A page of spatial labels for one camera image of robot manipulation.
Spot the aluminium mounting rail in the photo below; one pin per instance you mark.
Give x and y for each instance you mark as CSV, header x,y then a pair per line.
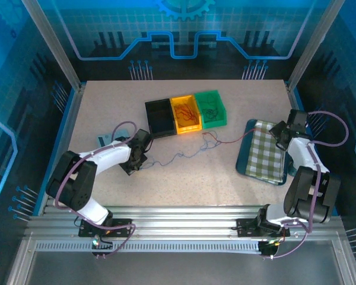
x,y
181,219

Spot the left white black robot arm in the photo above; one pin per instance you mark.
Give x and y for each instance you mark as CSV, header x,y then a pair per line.
x,y
112,154

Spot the aluminium frame post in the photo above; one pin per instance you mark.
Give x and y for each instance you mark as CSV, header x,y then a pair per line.
x,y
55,44
314,41

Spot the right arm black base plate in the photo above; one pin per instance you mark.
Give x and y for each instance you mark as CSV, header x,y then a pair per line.
x,y
246,227

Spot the green plastic bin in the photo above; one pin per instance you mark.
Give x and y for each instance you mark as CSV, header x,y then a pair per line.
x,y
222,111

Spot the small black controller board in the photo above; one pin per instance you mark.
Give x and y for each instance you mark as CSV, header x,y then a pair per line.
x,y
102,245
270,249

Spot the black plastic bin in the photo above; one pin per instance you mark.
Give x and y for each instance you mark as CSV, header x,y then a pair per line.
x,y
160,118

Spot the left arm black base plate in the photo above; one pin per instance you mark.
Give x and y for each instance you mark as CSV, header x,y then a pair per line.
x,y
121,224

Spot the yellow plastic bin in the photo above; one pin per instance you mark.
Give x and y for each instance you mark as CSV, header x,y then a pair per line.
x,y
195,117

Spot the green checkered cloth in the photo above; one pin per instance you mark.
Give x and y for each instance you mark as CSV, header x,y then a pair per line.
x,y
240,157

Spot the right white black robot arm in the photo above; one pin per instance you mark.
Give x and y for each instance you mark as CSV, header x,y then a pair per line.
x,y
302,151

